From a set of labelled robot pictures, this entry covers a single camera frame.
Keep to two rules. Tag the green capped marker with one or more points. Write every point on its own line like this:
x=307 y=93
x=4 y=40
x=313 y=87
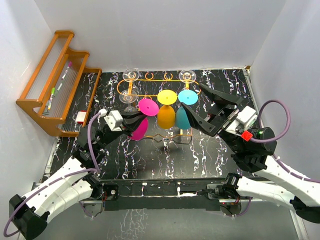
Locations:
x=52 y=94

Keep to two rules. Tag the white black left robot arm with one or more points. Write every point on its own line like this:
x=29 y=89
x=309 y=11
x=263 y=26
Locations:
x=76 y=180

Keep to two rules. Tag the clear wine glass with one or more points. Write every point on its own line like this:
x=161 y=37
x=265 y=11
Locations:
x=129 y=98
x=131 y=75
x=187 y=77

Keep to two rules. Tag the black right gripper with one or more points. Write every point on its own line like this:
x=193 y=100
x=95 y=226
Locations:
x=217 y=118

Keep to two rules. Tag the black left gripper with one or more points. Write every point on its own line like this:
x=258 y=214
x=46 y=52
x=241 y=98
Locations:
x=130 y=126

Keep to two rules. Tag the orange plastic goblet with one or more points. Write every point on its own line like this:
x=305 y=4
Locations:
x=166 y=115

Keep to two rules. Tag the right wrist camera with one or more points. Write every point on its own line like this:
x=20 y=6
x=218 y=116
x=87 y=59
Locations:
x=244 y=120

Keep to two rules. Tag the orange wooden shelf rack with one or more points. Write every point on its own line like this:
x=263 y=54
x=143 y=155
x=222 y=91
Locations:
x=73 y=94

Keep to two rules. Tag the gold wire glass rack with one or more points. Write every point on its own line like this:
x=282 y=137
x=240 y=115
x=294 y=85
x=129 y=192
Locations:
x=160 y=105

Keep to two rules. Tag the purple capped marker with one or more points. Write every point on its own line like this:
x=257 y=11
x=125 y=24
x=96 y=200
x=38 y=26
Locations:
x=66 y=71

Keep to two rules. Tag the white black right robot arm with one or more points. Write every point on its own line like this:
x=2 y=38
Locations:
x=253 y=150

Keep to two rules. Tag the small red white box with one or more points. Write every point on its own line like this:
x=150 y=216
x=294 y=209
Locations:
x=80 y=117

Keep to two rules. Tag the pink plastic goblet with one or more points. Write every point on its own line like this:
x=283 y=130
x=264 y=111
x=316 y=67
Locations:
x=149 y=108

